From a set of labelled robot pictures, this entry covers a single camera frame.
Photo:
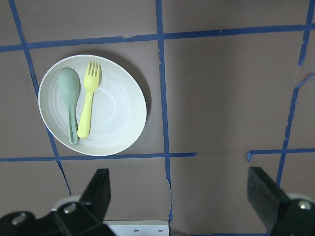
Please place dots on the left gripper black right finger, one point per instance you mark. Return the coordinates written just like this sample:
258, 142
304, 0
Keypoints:
282, 214

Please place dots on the grey-green plastic spoon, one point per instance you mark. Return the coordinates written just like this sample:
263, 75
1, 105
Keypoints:
69, 87

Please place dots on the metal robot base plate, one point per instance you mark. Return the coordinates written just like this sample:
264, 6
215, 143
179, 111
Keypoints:
139, 228

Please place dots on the yellow plastic fork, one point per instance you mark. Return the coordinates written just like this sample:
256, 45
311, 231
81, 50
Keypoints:
90, 83

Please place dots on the white round plate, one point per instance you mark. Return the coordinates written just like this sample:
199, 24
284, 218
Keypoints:
119, 108

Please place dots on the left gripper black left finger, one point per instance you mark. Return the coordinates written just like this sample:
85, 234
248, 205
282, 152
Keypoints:
83, 217

